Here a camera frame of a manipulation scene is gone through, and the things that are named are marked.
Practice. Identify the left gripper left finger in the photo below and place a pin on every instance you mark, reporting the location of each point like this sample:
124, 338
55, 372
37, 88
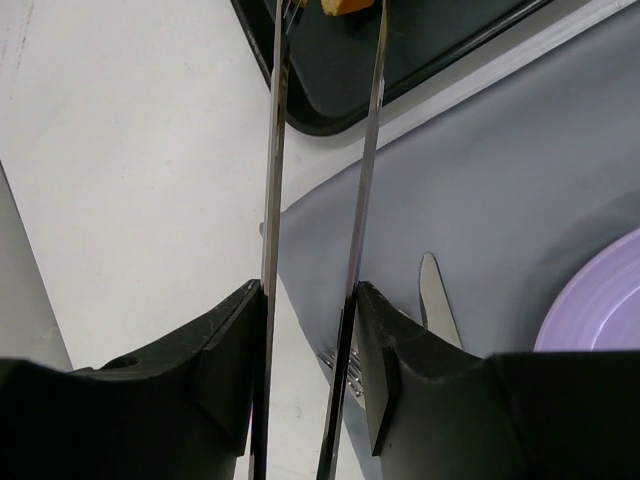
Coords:
177, 408

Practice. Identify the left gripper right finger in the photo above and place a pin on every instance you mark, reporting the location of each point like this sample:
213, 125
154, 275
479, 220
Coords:
437, 412

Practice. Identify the metal tongs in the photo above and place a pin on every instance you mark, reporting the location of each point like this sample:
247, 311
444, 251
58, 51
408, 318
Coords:
288, 15

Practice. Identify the bread slice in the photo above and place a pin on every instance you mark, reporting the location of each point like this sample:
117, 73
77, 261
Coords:
344, 7

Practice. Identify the metal fork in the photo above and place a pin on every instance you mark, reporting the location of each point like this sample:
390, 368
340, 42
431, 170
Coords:
354, 381

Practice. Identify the metal knife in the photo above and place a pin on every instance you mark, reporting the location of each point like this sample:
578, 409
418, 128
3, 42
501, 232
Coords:
436, 313

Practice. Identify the purple plate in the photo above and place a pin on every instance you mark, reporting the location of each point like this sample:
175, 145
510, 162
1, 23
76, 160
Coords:
598, 309

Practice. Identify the grey cloth placemat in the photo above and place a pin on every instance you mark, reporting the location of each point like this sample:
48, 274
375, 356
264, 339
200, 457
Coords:
513, 191

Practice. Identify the black baking tray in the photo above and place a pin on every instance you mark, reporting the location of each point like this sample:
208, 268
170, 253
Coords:
333, 57

